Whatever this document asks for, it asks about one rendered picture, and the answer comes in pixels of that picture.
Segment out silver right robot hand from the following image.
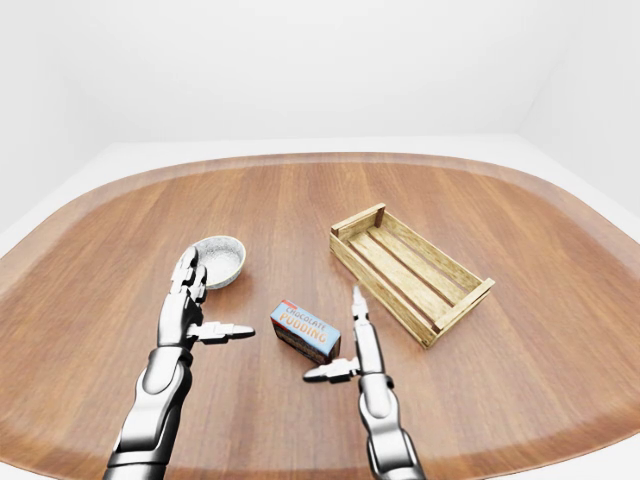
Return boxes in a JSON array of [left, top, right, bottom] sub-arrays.
[[302, 284, 386, 385]]

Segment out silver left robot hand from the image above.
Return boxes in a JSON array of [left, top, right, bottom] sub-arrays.
[[156, 245, 257, 352]]

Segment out chocolate pudding box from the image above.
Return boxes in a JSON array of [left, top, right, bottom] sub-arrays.
[[269, 299, 343, 366]]

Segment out wooden slat tray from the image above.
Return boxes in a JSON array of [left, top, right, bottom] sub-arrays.
[[328, 202, 497, 350]]

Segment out white speckled bowl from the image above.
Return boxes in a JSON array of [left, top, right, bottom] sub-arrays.
[[191, 235, 248, 291]]

